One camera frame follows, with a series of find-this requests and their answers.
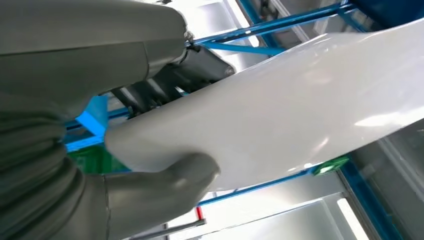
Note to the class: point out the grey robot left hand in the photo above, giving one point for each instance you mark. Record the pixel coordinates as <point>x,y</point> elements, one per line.
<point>82,49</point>

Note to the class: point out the blue metal shelf rack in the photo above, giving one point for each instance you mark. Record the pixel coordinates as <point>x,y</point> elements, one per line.
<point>362,198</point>

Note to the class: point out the green plastic crate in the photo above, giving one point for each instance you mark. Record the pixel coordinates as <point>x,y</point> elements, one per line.
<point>96,160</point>

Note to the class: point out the grey bar with red grip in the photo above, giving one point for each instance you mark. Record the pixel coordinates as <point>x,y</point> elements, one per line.
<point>199,213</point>

